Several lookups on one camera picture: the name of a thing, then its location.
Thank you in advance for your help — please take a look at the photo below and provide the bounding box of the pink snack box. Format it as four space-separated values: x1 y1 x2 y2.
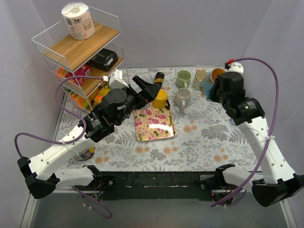
65 64 91 86

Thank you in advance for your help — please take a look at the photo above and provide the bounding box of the floral serving tray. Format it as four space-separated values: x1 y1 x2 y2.
134 106 176 142

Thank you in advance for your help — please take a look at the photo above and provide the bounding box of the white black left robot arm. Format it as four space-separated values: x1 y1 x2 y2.
17 76 161 199

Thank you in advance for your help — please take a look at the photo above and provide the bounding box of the blue glazed mug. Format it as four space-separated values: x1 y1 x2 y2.
199 68 226 101

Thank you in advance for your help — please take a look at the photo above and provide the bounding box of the orange snack bag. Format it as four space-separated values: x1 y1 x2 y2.
55 67 70 82

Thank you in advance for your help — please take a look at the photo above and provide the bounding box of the white wire shelf rack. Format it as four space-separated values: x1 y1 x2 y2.
32 7 129 113

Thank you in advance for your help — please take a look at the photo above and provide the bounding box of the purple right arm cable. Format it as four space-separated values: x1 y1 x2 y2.
210 57 278 208

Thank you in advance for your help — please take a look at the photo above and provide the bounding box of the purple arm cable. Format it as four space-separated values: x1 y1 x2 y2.
14 76 113 219
210 57 278 208

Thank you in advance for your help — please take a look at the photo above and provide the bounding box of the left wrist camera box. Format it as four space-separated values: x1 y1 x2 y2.
102 69 129 89

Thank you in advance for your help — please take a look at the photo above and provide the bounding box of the colourful sponge stack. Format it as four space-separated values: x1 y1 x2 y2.
68 91 90 109

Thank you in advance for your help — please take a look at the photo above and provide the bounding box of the black box on shelf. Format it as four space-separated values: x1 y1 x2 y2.
86 48 118 72

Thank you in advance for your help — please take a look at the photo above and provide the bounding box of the black cylindrical bottle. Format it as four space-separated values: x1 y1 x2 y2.
153 72 165 87

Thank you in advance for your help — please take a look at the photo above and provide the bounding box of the blue white drink can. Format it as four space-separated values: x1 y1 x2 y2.
229 118 237 126

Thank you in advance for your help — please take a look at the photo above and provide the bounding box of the orange yellow sponge pack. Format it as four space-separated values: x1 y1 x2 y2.
94 86 111 105

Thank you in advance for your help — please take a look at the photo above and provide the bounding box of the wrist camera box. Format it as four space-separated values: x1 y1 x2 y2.
224 59 244 75
102 69 129 89

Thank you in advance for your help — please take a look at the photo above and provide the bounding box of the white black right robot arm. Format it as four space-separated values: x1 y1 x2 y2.
210 72 304 207

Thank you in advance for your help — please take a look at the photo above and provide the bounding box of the yellow mug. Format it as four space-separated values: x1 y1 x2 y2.
152 89 171 110

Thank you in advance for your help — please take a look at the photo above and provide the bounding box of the white grey mug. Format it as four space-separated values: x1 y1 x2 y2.
174 88 191 110

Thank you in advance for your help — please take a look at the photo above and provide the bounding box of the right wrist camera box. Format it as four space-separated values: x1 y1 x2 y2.
224 59 244 75

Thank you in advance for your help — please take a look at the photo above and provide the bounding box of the light green ceramic mug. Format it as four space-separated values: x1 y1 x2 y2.
176 70 191 88

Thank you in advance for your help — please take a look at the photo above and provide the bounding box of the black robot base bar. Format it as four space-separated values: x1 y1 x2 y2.
73 170 235 201

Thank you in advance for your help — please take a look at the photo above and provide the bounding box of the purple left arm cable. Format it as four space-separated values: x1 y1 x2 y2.
14 76 113 219

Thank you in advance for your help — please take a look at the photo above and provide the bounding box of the wrapped toilet paper roll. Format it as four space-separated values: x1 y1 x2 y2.
61 2 95 40

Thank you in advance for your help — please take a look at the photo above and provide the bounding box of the cream mug with black handle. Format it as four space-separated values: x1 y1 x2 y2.
193 71 207 90

